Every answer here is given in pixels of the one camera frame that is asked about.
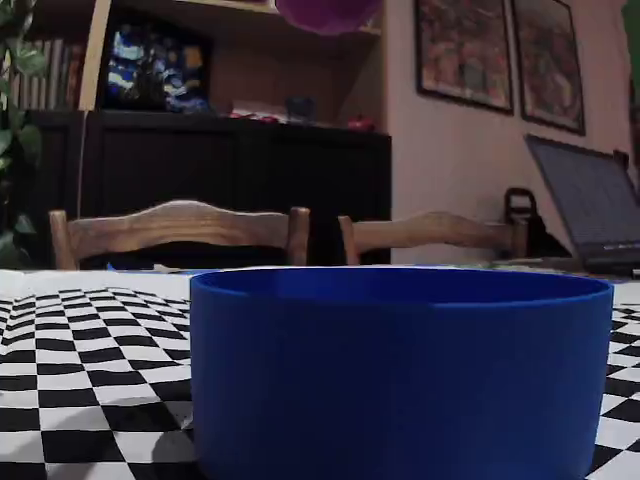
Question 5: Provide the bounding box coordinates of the pink faceted ball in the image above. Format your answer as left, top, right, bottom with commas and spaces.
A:
276, 0, 384, 36

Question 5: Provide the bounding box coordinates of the red white flat box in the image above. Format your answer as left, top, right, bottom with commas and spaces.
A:
228, 107, 284, 124

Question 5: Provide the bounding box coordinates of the blue round box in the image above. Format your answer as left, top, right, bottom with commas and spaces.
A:
189, 267, 615, 480

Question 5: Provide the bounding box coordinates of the brown wooden chair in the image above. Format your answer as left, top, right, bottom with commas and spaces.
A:
48, 199, 311, 271
338, 209, 529, 266

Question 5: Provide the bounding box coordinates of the black cabinet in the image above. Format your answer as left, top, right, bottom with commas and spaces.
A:
27, 109, 394, 271

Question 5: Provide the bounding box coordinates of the blue tape strip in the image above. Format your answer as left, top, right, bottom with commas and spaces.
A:
107, 262, 169, 275

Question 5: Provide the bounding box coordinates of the black bag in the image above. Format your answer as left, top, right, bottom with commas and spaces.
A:
502, 186, 540, 246

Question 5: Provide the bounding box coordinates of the framed colourful art print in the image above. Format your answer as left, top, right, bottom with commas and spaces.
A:
414, 0, 515, 116
510, 0, 587, 136

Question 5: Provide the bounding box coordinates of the starry night picture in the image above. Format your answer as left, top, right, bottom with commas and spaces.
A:
102, 24, 214, 114

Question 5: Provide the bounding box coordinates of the dark open laptop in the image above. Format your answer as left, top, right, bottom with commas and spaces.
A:
524, 133, 640, 279

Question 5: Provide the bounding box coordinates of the black white checkered mat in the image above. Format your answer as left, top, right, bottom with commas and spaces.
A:
0, 269, 640, 480

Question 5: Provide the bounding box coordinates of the light wooden bookshelf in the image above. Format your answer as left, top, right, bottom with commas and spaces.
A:
24, 0, 386, 121

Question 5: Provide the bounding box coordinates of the green pothos plant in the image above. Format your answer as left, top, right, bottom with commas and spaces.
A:
0, 0, 44, 271

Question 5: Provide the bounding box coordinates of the brown book row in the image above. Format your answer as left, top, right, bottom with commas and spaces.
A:
8, 38, 85, 111

